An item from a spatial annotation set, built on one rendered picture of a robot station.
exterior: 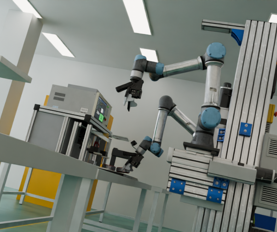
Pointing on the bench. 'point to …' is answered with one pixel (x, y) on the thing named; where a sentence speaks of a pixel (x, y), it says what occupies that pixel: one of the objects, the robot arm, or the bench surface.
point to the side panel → (46, 130)
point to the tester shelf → (83, 118)
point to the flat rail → (100, 135)
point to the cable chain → (81, 136)
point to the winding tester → (77, 101)
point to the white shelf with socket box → (3, 68)
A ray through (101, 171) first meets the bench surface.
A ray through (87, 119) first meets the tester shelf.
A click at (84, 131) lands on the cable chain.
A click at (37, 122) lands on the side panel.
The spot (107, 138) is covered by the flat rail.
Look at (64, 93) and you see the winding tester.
